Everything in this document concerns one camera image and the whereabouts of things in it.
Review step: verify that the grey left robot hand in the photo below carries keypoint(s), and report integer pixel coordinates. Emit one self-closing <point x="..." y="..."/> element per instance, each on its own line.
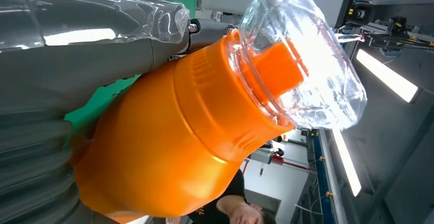
<point x="84" y="63"/>

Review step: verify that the orange bottle with clear cap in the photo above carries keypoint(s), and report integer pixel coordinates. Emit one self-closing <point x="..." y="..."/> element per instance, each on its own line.
<point x="169" y="131"/>

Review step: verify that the person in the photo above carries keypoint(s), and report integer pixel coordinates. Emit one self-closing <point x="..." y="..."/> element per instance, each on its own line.
<point x="210" y="210"/>

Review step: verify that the long ceiling light panel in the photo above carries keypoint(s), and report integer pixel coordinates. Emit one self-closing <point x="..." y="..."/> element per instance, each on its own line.
<point x="386" y="75"/>
<point x="347" y="165"/>

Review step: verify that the blue metal frame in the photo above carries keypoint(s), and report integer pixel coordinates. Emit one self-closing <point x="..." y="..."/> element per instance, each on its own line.
<point x="320" y="171"/>

